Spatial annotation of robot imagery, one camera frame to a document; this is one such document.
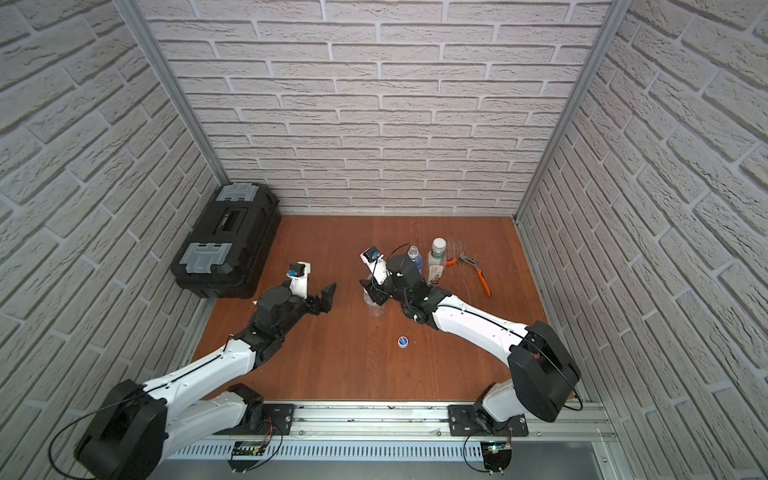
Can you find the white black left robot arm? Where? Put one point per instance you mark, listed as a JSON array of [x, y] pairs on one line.
[[141, 424]]

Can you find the right corner aluminium profile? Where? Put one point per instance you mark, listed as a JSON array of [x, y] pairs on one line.
[[614, 18]]

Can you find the controller circuit board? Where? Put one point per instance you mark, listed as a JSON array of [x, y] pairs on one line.
[[246, 455], [496, 456]]

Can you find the left corner aluminium profile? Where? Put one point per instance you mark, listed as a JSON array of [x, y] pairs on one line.
[[140, 28]]

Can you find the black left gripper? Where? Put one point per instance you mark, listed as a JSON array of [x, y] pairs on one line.
[[312, 303]]

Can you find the black mounting plate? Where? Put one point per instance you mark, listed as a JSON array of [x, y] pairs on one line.
[[466, 420], [260, 418]]

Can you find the left controller circuit board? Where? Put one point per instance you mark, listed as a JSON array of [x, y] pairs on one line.
[[246, 455]]

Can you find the grey white bottle cap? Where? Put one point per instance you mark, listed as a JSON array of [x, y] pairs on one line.
[[439, 244]]

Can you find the orange handled pliers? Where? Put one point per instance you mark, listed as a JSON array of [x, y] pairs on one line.
[[464, 258]]

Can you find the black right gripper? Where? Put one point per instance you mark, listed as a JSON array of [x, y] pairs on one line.
[[374, 290]]

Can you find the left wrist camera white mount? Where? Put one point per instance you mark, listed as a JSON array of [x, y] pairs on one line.
[[298, 278]]

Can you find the clear labelled bottle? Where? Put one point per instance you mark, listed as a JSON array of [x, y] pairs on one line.
[[375, 310]]

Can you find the corner aluminium profile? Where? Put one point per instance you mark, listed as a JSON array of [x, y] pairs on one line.
[[614, 18], [140, 28]]

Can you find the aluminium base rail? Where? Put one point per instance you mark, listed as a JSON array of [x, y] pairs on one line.
[[399, 432]]

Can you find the clear bottle blue label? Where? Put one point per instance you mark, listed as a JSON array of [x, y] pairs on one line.
[[416, 257]]

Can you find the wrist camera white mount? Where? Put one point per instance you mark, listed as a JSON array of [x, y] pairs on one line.
[[376, 263], [298, 278]]

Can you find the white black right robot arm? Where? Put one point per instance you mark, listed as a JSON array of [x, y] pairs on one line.
[[543, 374]]

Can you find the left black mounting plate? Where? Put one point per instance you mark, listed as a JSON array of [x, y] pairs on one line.
[[260, 418]]

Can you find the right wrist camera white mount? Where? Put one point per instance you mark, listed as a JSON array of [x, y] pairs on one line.
[[376, 263]]

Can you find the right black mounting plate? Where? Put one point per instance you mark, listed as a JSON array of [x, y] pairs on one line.
[[466, 420]]

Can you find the right controller circuit board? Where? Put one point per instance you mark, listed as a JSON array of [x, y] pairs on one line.
[[496, 456]]

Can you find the black plastic toolbox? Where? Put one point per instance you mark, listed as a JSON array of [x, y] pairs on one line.
[[225, 254]]

